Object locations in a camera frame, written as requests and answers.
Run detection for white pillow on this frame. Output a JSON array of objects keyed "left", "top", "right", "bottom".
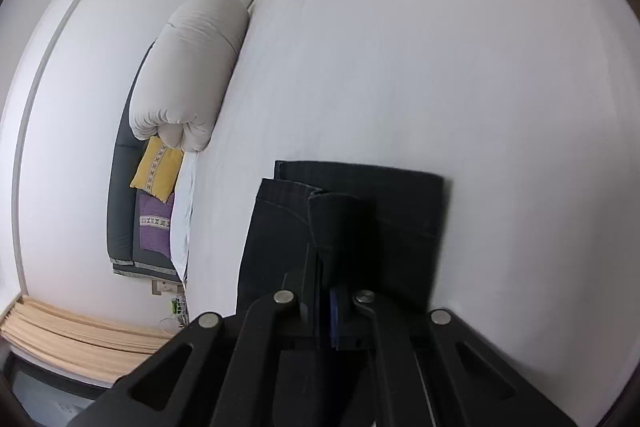
[{"left": 169, "top": 151, "right": 198, "bottom": 283}]

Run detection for rolled white duvet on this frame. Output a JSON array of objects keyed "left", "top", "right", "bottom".
[{"left": 129, "top": 0, "right": 251, "bottom": 152}]

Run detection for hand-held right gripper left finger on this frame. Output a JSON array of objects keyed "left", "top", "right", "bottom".
[{"left": 67, "top": 247, "right": 323, "bottom": 427}]

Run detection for dark denim pants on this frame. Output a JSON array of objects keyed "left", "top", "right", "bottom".
[{"left": 235, "top": 160, "right": 446, "bottom": 323}]

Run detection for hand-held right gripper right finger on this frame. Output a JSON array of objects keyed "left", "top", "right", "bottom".
[{"left": 328, "top": 289, "right": 578, "bottom": 427}]

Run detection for purple patterned cushion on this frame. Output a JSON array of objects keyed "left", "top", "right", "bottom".
[{"left": 135, "top": 191, "right": 176, "bottom": 258}]

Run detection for beige curtain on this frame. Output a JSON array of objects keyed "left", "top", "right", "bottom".
[{"left": 0, "top": 299, "right": 173, "bottom": 388}]

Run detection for yellow patterned cushion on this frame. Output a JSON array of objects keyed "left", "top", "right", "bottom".
[{"left": 130, "top": 136, "right": 185, "bottom": 204}]

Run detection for grey upholstered headboard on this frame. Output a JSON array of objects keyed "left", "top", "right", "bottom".
[{"left": 106, "top": 42, "right": 183, "bottom": 279}]

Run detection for wall socket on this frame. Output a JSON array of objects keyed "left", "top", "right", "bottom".
[{"left": 150, "top": 279, "right": 183, "bottom": 297}]

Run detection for dark framed glass door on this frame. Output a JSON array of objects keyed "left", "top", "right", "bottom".
[{"left": 5, "top": 352, "right": 108, "bottom": 425}]

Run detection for small clutter on nightstand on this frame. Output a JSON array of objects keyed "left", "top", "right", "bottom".
[{"left": 160, "top": 297, "right": 190, "bottom": 334}]

